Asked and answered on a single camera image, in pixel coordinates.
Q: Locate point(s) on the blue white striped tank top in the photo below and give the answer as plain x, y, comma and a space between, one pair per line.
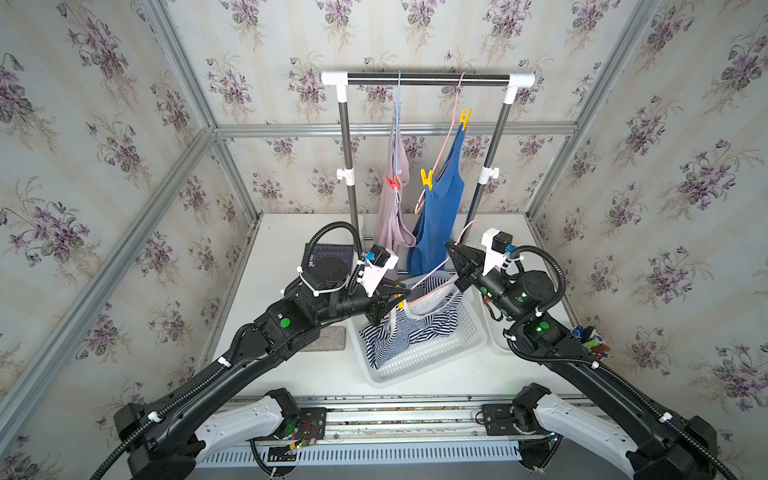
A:
431, 312

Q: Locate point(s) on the pink wire hanger striped top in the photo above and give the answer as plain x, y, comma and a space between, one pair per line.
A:
460, 236

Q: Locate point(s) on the white plastic tray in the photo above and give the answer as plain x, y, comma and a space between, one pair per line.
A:
495, 323

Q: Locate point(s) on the white metal clothes rack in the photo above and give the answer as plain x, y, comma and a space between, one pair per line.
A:
341, 80

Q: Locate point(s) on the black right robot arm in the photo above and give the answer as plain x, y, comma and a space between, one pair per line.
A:
638, 435

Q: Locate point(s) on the grey rectangular sponge pad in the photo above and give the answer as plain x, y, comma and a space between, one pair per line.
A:
331, 339

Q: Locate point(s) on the yellow upper clothespin blue top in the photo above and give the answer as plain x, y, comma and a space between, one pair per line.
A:
464, 118

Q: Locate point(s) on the pink pen cup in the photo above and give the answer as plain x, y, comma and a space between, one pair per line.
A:
592, 349

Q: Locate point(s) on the red clothespin on pink top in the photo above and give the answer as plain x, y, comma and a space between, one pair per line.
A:
393, 182

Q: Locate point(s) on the pink tank top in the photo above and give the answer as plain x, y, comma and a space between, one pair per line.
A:
390, 230

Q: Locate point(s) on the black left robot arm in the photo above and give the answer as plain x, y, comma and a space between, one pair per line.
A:
336, 279

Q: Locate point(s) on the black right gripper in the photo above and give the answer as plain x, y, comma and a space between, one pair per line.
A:
473, 271

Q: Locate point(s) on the yellow lower clothespin blue top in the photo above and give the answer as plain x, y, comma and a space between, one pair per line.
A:
426, 177

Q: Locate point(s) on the light blue wire hanger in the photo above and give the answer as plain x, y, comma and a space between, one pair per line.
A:
395, 147

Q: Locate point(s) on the white perforated plastic basket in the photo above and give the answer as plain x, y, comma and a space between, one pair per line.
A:
468, 337

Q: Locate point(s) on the yellow clothespin blue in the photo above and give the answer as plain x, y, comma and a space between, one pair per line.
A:
426, 177
464, 118

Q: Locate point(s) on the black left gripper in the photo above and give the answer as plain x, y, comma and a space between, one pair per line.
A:
380, 306

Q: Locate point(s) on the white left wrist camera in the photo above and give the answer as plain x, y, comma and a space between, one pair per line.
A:
377, 261

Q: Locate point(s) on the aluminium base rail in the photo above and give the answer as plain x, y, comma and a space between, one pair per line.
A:
383, 430

